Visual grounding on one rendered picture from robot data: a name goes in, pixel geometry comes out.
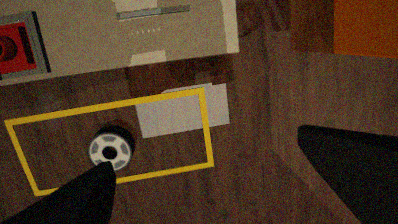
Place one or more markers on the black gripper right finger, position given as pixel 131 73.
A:
pixel 361 168

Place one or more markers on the black tyre with beige spoked rim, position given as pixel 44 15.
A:
pixel 98 149

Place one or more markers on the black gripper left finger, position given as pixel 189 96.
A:
pixel 88 199

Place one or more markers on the yellow rectangular outline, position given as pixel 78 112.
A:
pixel 115 104

